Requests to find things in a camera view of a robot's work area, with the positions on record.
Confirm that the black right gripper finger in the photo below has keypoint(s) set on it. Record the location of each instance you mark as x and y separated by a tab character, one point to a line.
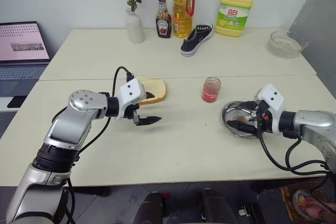
249	104
240	125

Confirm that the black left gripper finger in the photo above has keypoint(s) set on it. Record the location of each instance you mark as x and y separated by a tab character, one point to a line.
150	95
148	120

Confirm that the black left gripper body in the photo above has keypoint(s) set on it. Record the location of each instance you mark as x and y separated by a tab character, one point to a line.
129	110

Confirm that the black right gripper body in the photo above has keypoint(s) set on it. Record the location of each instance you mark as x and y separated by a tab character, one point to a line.
263	119

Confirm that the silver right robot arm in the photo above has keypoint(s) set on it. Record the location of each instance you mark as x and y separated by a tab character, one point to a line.
312	124

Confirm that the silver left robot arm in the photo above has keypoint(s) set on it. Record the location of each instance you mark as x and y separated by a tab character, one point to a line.
65	127

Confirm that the slice of white bread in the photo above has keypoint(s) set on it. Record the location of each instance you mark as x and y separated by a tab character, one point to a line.
155	90

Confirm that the small red glass jar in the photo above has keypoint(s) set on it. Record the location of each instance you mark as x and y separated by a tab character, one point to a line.
210	89

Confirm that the metal bowl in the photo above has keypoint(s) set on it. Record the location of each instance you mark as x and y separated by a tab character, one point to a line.
233	112

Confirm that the white ceramic vase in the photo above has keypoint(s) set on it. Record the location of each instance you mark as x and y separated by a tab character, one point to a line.
134	27

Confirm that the black canvas sneaker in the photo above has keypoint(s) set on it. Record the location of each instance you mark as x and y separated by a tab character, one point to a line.
195	41

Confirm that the clear glass bowl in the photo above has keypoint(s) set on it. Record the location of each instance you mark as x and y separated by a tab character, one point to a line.
285	44

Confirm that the ketchup bottle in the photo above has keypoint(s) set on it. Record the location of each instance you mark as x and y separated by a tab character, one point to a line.
163	18

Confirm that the dark rounded shape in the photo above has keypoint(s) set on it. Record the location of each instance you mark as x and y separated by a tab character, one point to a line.
216	207
151	208

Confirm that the cooking oil bottle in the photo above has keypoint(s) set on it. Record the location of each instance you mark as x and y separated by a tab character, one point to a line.
183	6

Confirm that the yellow detergent pump bottle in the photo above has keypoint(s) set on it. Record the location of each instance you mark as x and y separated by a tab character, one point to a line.
233	11

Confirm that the slippered foot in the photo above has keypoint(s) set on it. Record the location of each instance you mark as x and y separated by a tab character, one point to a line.
312	205

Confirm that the black smartphone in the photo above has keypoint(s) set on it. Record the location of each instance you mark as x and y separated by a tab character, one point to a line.
17	101

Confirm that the grey open laptop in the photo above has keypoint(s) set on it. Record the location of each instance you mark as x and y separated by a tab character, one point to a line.
22	51

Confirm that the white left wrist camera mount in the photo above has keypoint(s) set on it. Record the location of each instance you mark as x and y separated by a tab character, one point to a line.
130	91

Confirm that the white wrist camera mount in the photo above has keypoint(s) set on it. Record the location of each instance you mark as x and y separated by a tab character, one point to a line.
273	98
130	91

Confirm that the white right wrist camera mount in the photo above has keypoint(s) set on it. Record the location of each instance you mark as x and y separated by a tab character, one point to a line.
273	98

